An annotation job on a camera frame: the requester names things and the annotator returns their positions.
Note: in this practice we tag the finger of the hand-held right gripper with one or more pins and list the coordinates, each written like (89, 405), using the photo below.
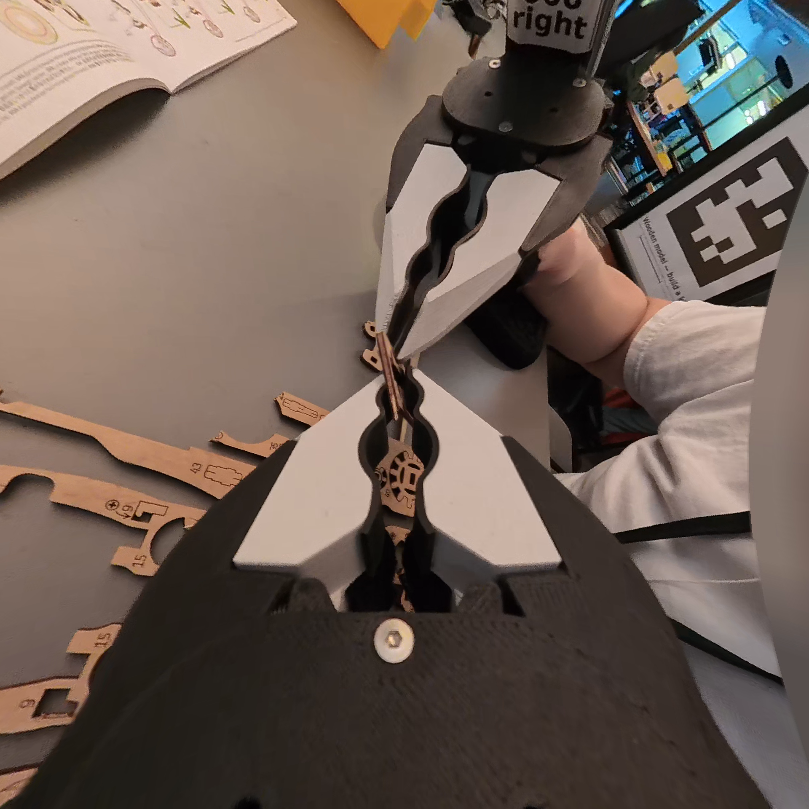
(505, 221)
(411, 208)

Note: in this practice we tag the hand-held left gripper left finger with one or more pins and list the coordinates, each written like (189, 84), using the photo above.
(309, 505)

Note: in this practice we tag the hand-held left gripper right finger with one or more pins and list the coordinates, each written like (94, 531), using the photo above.
(486, 505)

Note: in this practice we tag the small wooden parts strip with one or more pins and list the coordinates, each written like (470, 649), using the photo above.
(390, 379)

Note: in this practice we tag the large wooden parts sheet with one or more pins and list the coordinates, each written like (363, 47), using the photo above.
(158, 458)

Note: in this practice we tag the person's right forearm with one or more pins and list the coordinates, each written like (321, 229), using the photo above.
(607, 316)

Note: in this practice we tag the person's right hand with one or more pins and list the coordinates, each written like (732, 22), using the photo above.
(569, 259)

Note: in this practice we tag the small black tool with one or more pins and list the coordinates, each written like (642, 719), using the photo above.
(474, 25)

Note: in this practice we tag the key-shaped wooden piece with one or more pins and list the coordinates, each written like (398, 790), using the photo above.
(368, 360)

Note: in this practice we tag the yellow box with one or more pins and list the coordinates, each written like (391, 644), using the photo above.
(392, 19)

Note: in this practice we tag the framed marker sign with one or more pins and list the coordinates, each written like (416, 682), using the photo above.
(727, 208)

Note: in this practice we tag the open instruction booklet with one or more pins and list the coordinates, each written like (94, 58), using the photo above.
(95, 63)

